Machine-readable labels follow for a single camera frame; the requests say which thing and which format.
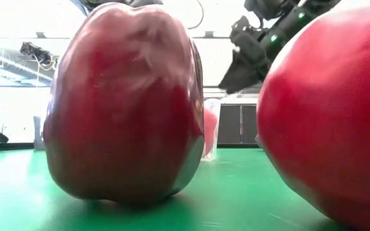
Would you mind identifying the grey translucent plastic container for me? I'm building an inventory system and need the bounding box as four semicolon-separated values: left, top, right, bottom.
33;115;46;151

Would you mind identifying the red tomato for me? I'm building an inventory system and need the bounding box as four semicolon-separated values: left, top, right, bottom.
256;5;370;231

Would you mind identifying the clear plastic container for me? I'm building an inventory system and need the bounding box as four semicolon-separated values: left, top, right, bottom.
200;98;222;161

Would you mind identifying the dark grey cabinet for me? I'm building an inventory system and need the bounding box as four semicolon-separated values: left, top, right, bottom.
217;103;259;146

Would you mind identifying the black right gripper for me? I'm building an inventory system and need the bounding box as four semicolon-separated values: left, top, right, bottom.
218;15;271;94

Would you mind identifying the black ceiling-mounted device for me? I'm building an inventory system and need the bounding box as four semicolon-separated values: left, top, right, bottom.
19;41;53;65

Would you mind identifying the green table mat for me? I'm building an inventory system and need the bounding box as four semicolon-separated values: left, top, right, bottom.
0;148;370;231

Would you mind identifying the dark red apple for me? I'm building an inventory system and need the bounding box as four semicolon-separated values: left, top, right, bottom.
42;1;205;205

